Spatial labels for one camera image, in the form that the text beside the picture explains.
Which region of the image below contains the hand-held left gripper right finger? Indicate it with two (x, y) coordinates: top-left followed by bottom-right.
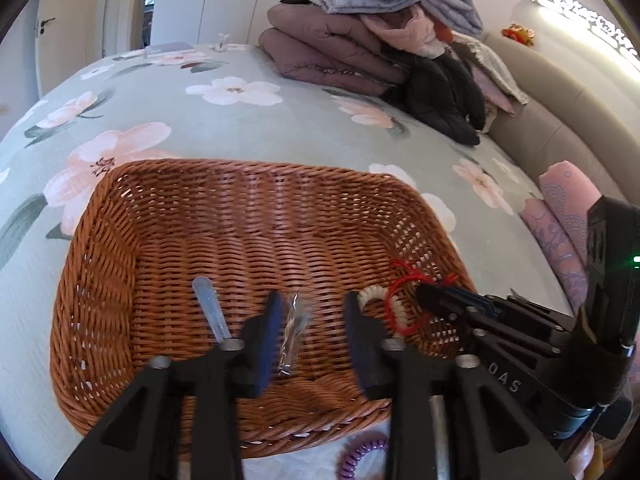
(345, 291), (576, 480)

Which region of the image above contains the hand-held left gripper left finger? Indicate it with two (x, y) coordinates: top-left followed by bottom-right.
(54, 290), (286, 480)

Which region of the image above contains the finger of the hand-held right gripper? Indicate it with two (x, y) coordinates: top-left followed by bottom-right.
(450, 287), (576, 341)
(416, 282), (556, 358)

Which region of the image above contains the red string bracelet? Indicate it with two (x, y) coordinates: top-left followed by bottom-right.
(384, 259), (458, 337)

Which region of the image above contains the brown wicker basket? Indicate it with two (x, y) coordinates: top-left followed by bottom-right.
(49, 158), (481, 461)

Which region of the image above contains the person's right hand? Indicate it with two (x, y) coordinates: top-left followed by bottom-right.
(565, 432), (608, 480)

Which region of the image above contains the small clear plastic bag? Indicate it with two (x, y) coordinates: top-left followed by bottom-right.
(276, 294), (315, 375)

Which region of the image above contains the lilac paisley pillow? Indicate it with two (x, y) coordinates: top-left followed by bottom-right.
(520, 199), (591, 311)

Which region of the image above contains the clear plastic tube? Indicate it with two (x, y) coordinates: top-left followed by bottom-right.
(192, 276), (233, 346)

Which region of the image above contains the beige padded headboard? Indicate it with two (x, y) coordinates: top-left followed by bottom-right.
(480, 0), (640, 211)

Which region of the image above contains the black puffer jacket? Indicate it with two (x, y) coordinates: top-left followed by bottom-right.
(385, 52), (488, 146)

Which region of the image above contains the green floral bedsheet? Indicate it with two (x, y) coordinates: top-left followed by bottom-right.
(0, 42), (576, 480)

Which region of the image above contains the white lace cloth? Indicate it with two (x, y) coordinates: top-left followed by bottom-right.
(450, 30), (530, 121)

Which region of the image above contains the red yellow plush toy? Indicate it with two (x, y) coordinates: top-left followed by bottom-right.
(501, 23), (538, 47)

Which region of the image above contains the lit white letter sign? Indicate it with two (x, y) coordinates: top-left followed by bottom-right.
(525, 0), (640, 61)

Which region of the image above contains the pink fleece garment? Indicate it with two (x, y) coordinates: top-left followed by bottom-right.
(360, 7), (448, 58)

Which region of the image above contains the grey-blue fleece blanket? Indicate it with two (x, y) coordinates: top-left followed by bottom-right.
(280, 0), (485, 37)

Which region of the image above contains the grey-blue book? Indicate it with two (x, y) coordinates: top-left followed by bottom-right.
(145, 41), (198, 57)

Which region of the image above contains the white wardrobe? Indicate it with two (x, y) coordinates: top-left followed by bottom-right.
(150, 0), (566, 48)

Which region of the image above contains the white door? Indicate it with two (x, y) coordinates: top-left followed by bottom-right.
(35, 0), (101, 106)

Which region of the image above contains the cream bead bracelet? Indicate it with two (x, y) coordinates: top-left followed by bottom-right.
(356, 287), (408, 333)

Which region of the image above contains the purple coil hair tie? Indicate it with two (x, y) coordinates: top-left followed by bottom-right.
(336, 437), (390, 480)

